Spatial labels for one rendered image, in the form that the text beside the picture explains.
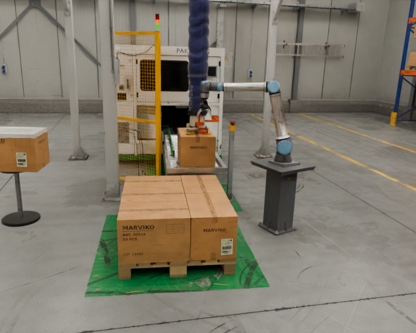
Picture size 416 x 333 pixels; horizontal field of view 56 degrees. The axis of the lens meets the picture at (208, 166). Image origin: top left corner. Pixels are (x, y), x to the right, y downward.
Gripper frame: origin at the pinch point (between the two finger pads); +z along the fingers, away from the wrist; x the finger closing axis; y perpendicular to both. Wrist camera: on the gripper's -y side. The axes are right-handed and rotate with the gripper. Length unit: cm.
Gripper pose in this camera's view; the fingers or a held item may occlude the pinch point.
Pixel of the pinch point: (204, 117)
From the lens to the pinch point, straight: 410.7
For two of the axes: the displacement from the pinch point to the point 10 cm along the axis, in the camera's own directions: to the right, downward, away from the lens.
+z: -0.3, 9.6, 2.7
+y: -1.4, -2.7, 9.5
